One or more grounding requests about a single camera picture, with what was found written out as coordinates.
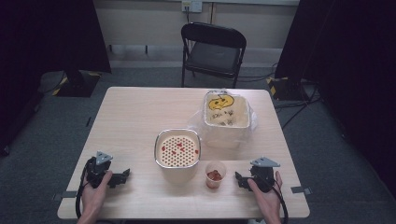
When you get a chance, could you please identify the clear plastic bin liner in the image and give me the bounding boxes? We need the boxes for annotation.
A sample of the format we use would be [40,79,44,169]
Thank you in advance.
[187,89,260,149]

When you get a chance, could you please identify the scattered red food bits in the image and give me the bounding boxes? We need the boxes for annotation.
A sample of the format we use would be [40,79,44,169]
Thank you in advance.
[160,142,200,156]

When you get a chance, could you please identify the black curtain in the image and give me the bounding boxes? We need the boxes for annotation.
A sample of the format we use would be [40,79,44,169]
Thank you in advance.
[0,0,112,157]
[274,0,396,200]

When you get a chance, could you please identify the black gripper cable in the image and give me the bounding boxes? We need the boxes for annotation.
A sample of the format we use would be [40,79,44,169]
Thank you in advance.
[271,178,290,224]
[75,163,90,219]

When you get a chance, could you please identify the person's left hand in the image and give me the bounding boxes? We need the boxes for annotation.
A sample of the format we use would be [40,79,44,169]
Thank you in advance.
[80,170,114,219]

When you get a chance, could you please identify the black stand base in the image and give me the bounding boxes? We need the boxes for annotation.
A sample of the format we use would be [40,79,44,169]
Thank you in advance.
[265,76,310,102]
[51,70,103,98]

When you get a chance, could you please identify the white bin with smiley face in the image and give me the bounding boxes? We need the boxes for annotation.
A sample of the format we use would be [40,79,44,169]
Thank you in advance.
[203,89,252,149]

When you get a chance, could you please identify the white perforated strainer bin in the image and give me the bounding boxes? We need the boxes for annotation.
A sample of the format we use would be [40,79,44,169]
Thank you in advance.
[153,128,203,185]

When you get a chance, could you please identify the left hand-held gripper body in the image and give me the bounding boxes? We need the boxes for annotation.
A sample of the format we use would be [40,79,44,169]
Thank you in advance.
[85,150,117,189]

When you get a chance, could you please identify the black floor cables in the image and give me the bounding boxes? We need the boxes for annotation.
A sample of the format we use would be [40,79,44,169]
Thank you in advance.
[237,62,323,130]

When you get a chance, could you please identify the clear plastic cup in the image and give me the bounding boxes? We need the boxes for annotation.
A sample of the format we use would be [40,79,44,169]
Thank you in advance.
[204,160,228,190]

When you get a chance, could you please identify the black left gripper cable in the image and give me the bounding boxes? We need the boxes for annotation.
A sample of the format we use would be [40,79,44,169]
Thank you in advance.
[75,163,90,219]

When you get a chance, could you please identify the grey tape strip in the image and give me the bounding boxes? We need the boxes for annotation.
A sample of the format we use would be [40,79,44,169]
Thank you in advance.
[290,185,314,196]
[51,189,78,203]

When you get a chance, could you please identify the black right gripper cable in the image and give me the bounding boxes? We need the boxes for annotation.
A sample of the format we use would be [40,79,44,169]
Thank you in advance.
[271,178,290,224]

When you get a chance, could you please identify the person's right hand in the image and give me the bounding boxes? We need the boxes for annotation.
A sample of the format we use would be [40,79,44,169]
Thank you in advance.
[247,170,284,220]

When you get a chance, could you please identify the white wall socket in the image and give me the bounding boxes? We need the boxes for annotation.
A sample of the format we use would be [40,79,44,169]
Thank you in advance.
[181,0,204,14]

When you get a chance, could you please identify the red food pieces in cup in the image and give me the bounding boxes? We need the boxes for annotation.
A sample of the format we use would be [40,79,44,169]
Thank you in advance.
[206,169,224,182]

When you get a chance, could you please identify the black folding chair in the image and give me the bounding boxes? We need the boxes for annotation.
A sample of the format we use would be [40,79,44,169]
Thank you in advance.
[179,21,248,90]

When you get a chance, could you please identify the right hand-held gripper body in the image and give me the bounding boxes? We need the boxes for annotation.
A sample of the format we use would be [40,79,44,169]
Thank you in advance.
[247,156,281,193]

